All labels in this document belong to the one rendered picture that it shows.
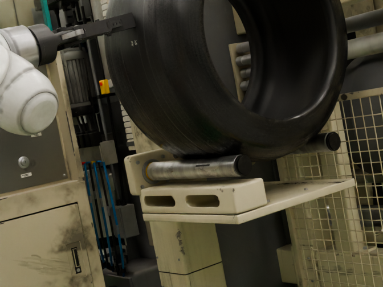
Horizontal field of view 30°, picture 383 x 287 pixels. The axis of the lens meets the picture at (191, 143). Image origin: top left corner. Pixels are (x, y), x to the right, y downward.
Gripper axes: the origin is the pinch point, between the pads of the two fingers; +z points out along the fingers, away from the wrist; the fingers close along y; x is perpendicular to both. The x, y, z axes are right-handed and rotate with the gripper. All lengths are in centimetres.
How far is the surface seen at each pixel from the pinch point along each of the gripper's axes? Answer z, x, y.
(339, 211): 71, 69, 24
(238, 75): 60, 21, 38
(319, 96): 38.3, 27.8, -11.2
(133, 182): 6.3, 35.7, 24.1
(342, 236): 70, 76, 24
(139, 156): 10.1, 30.4, 23.9
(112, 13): 5.3, -2.9, 9.1
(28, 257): -14, 48, 51
